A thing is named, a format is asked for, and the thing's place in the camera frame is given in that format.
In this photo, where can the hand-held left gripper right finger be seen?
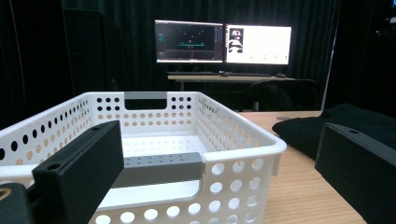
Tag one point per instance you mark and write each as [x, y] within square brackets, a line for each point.
[358, 169]

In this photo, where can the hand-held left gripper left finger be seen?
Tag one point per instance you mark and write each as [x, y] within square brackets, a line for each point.
[77, 169]

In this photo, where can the black cloth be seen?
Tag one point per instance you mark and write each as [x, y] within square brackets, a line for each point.
[311, 130]

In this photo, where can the white perforated plastic basket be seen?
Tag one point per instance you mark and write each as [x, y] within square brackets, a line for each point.
[236, 155]

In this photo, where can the round grey table grommet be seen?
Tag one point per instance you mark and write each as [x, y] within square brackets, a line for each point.
[284, 118]

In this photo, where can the black metal stand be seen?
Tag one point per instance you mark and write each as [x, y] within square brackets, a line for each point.
[330, 68]

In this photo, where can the black chair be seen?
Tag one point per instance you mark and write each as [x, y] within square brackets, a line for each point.
[280, 93]

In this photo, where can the black computer mouse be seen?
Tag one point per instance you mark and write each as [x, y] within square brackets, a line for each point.
[280, 75]
[223, 74]

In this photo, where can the black keyboard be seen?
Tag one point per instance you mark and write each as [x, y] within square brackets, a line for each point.
[249, 74]
[191, 73]

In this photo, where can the computer monitor with white screen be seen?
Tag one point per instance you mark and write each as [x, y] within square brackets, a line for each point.
[264, 43]

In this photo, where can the light wooden desk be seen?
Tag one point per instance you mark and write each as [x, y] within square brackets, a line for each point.
[211, 78]

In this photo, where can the computer monitor with dark screen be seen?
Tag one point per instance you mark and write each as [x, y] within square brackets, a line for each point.
[188, 40]

